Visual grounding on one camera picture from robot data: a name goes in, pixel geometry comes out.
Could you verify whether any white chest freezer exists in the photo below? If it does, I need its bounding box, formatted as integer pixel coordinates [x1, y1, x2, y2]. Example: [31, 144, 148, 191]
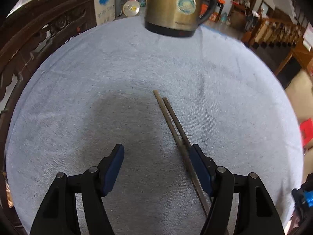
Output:
[94, 0, 116, 25]

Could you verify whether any grey round table cloth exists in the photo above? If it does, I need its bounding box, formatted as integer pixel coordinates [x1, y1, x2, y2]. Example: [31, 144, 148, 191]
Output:
[6, 16, 303, 234]

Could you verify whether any wooden stair railing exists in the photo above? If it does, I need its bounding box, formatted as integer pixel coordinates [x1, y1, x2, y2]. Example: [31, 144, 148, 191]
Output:
[241, 19, 305, 49]

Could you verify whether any small electric heater fan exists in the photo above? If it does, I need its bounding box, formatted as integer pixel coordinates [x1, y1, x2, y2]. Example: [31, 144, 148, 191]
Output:
[122, 0, 140, 17]

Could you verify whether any red plastic child chair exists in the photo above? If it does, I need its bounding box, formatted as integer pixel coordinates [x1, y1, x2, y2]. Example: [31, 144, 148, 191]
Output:
[300, 118, 313, 147]

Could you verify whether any carved dark wooden sideboard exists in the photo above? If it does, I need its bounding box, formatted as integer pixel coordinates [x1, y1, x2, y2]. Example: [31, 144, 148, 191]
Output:
[0, 0, 98, 152]

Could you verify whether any dark wooden chopstick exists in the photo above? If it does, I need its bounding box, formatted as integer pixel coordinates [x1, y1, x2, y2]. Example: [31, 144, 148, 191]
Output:
[162, 97, 191, 150]
[153, 90, 210, 216]

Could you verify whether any gold electric kettle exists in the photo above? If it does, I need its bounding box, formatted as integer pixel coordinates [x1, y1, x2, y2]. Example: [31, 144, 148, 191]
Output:
[144, 0, 218, 38]

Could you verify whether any cream leather sofa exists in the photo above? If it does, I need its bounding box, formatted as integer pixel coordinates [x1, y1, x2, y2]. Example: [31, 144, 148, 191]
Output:
[285, 70, 313, 124]

